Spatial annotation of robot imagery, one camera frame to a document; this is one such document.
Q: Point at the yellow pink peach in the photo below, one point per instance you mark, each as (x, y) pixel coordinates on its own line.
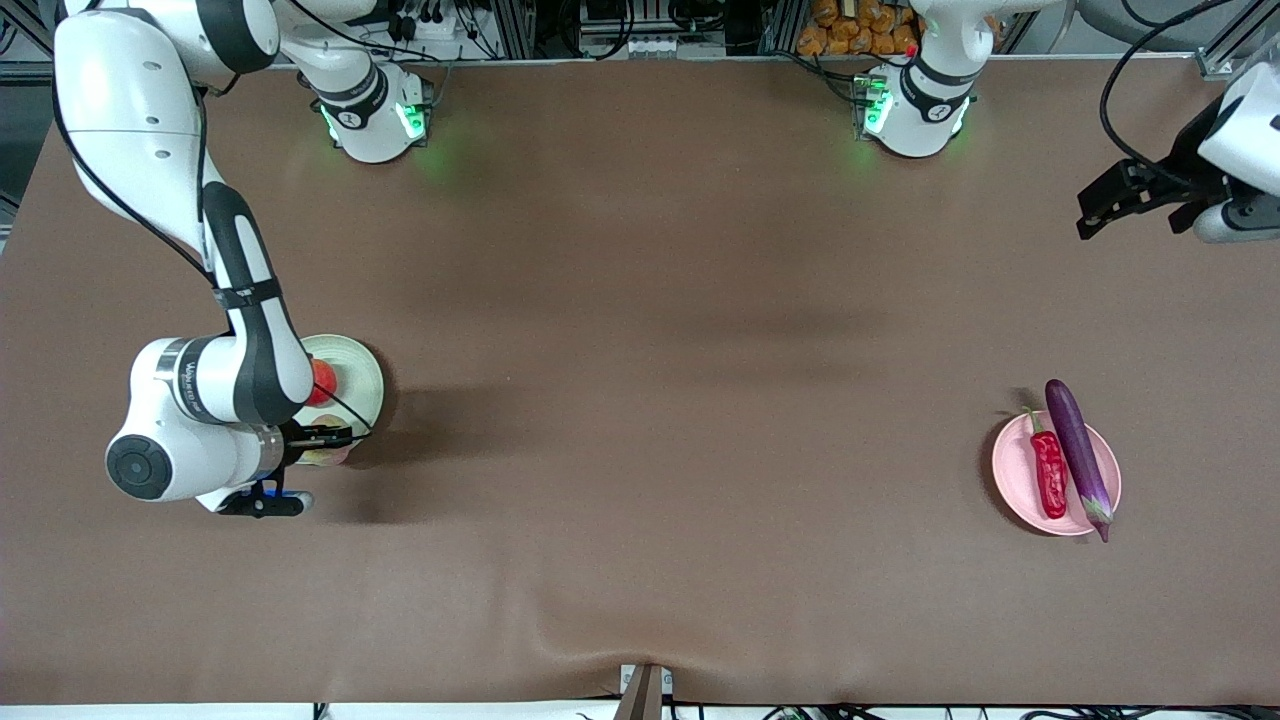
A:
(325, 457)

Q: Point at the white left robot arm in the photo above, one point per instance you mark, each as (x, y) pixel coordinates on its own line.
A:
(930, 100)

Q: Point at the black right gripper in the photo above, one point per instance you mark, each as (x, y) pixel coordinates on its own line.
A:
(302, 437)

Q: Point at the white power strip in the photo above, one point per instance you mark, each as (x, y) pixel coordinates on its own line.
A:
(430, 20)

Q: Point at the aluminium frame profile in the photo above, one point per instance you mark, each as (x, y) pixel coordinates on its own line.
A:
(1225, 62)

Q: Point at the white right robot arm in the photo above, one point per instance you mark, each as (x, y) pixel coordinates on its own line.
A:
(240, 370)

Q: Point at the pile of orange items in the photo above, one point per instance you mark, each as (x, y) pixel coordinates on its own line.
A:
(850, 25)

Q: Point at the pink round plate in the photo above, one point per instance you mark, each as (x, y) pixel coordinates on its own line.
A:
(1020, 470)

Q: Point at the pale green round plate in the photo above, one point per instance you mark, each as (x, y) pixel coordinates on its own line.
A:
(362, 385)

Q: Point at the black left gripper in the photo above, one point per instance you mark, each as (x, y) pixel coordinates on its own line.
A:
(1187, 153)

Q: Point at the purple eggplant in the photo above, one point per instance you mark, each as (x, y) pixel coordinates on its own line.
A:
(1080, 450)

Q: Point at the red chili pepper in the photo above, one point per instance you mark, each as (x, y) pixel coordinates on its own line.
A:
(1050, 475)

